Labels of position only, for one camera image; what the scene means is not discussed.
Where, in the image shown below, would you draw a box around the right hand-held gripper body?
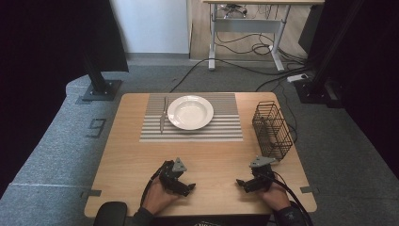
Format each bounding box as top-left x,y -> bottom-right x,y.
248,155 -> 278,193

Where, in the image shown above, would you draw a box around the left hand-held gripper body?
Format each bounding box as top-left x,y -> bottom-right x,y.
158,157 -> 189,194

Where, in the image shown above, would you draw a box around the person's right hand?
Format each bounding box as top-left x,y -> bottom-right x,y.
259,182 -> 292,212

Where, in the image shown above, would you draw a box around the person's left hand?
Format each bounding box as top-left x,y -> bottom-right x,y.
142,178 -> 182,217

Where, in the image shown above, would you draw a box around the grey tape piece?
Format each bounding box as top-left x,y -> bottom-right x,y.
79,188 -> 103,202
299,186 -> 320,195

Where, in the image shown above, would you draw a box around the silver table knife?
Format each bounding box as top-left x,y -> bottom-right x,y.
159,96 -> 169,135

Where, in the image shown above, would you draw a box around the grey striped placemat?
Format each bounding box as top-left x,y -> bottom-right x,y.
138,92 -> 245,143

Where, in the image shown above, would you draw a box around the white deep plate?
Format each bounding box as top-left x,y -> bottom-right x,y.
167,94 -> 215,132

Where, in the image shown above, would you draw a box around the black chair armrest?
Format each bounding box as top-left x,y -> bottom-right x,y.
92,201 -> 129,226

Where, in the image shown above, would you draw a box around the grey floor socket cover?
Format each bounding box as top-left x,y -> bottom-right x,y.
85,118 -> 107,139

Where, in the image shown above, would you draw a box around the black metal stand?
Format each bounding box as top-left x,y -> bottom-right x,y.
294,0 -> 365,109
81,46 -> 123,103

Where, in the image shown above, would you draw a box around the white power strip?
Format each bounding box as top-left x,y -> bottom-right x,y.
286,73 -> 311,84

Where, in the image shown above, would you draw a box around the dark curtain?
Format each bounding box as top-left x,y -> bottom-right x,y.
297,0 -> 399,181
0,0 -> 130,192

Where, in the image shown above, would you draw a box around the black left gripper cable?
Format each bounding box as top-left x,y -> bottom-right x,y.
139,162 -> 168,208

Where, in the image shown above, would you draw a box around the black wire basket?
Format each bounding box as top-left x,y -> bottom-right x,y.
251,100 -> 295,162

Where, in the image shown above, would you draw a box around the long black floor cable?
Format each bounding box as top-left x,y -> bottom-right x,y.
168,57 -> 314,94

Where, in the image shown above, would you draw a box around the tangled black floor cables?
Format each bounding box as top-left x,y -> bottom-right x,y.
215,31 -> 310,69

